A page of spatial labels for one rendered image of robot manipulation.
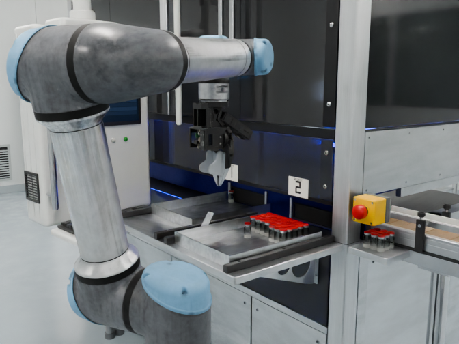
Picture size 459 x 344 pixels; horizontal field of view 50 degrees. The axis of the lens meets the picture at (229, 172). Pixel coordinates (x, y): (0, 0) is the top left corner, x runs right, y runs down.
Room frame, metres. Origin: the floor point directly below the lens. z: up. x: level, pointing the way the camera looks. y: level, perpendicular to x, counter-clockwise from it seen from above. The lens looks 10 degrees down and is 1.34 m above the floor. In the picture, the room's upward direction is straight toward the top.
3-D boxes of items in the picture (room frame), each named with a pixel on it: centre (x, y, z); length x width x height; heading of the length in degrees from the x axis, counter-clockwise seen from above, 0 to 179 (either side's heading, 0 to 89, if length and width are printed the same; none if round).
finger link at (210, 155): (1.22, 0.05, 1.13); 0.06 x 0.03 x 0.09; 128
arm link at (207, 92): (1.21, 0.04, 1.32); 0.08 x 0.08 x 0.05
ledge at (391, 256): (1.33, -0.43, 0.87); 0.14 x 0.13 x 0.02; 128
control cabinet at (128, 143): (2.03, 0.59, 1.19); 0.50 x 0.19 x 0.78; 136
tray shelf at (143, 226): (1.53, 0.02, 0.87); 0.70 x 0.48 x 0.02; 38
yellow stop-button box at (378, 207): (1.32, -0.39, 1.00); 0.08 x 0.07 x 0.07; 128
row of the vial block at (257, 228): (1.43, -0.12, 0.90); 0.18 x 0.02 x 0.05; 38
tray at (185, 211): (1.71, 0.07, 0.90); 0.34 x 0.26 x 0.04; 128
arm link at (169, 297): (0.80, 0.10, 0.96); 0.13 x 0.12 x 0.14; 64
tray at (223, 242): (1.37, -0.05, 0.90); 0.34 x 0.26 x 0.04; 128
